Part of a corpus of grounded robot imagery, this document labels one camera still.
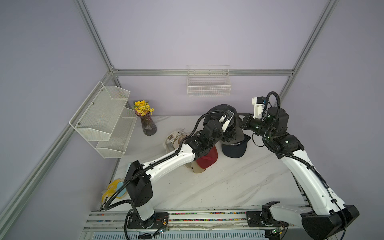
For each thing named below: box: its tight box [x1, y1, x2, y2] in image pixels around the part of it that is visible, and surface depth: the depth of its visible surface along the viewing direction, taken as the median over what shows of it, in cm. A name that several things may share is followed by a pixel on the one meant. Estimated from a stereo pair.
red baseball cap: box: [196, 145, 218, 169], surface depth 95 cm
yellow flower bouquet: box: [132, 100, 155, 116], surface depth 95 cm
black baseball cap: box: [221, 134, 251, 158], surface depth 98 cm
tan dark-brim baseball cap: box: [184, 159, 207, 174], surface depth 89 cm
